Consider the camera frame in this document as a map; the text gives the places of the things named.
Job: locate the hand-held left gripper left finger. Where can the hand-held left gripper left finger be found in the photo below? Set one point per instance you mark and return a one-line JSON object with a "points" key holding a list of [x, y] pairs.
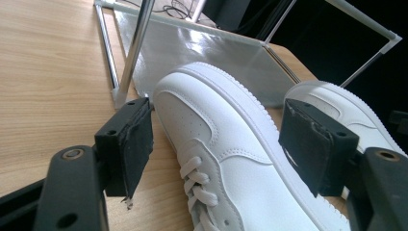
{"points": [[128, 141]]}

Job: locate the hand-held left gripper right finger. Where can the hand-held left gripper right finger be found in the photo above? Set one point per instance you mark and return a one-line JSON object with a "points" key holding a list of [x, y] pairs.
{"points": [[308, 141]]}

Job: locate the white sneaker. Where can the white sneaker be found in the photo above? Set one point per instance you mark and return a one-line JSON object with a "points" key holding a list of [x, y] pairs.
{"points": [[253, 179], [362, 107]]}

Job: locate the metal shoe rack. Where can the metal shoe rack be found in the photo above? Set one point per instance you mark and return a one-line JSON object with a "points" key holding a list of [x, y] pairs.
{"points": [[192, 51]]}

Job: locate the white desk frame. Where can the white desk frame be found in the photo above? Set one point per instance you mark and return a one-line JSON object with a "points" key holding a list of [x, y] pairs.
{"points": [[198, 9]]}

